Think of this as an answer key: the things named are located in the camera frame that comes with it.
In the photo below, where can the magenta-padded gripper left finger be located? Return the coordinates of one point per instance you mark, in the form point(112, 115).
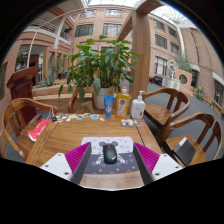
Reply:
point(58, 165)

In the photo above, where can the small black object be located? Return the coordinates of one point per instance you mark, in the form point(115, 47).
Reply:
point(53, 119)

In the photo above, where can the red white bag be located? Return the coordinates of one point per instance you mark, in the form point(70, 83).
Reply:
point(38, 130)

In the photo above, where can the wooden round-back chair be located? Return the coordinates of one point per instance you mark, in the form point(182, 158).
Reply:
point(20, 105)
point(72, 100)
point(163, 113)
point(200, 120)

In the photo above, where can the grey white printed mouse pad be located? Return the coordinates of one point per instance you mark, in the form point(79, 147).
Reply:
point(125, 165)

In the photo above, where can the white pump bottle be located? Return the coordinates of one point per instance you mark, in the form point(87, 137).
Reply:
point(137, 108)

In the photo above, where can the clear plastic packet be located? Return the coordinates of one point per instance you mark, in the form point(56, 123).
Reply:
point(128, 122)

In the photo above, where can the dark flat book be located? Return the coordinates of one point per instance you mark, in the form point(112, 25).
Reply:
point(184, 151)

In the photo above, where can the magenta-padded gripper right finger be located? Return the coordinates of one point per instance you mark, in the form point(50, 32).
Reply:
point(163, 165)

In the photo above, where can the yellow liquid bottle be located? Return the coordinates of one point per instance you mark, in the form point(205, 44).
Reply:
point(123, 105)

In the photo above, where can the dark red wooden podium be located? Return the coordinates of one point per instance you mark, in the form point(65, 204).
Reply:
point(21, 86)

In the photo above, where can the green potted plant white pot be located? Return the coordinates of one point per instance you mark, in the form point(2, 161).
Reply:
point(100, 66)

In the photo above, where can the blue tube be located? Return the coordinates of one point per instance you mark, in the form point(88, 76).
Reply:
point(108, 106)

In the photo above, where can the black computer mouse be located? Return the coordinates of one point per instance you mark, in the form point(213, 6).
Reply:
point(109, 154)

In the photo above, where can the spiky green agave plant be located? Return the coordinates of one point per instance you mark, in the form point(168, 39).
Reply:
point(46, 81)

